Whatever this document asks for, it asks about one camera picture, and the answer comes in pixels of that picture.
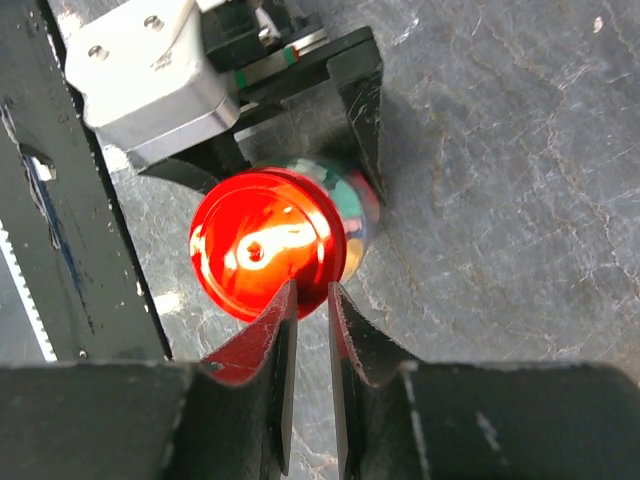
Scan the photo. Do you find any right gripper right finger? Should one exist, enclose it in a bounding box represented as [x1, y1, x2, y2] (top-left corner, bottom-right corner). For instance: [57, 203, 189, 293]
[328, 282, 418, 479]

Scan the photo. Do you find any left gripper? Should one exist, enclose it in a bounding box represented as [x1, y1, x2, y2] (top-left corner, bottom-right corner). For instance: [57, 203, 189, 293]
[139, 1, 386, 202]

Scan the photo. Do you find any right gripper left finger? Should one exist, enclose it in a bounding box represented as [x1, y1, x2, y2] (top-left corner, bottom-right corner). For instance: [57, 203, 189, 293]
[200, 280, 298, 476]

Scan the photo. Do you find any red round lid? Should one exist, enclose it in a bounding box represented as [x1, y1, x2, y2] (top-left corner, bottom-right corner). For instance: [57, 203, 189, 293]
[188, 167, 347, 323]

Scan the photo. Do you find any clear glass jar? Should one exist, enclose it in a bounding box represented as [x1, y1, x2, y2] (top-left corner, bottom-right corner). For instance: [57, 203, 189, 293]
[275, 156, 381, 282]

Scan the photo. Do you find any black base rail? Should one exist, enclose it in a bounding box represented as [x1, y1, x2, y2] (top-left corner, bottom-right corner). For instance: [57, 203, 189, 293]
[1, 1, 171, 360]

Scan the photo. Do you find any grey cable duct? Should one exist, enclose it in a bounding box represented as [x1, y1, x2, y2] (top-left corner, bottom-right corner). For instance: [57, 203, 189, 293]
[1, 225, 58, 362]

